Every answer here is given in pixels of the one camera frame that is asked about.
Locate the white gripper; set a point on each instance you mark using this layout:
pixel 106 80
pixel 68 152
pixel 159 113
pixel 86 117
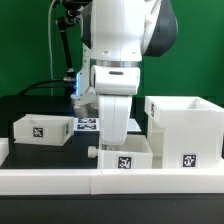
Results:
pixel 114 113

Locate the white front drawer box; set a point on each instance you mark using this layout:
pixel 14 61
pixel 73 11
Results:
pixel 134 154

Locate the white drawer box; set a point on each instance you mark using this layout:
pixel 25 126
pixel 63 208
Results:
pixel 134 154
pixel 43 129

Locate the white drawer cabinet frame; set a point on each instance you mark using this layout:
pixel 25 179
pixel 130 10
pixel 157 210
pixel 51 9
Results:
pixel 185 132

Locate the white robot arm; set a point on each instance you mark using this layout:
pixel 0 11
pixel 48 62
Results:
pixel 116 35

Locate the white left barrier block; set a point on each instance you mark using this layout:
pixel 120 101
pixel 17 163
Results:
pixel 4 149

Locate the white front barrier rail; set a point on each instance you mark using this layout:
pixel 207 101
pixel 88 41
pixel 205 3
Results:
pixel 99 182

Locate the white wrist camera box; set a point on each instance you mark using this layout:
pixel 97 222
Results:
pixel 115 80

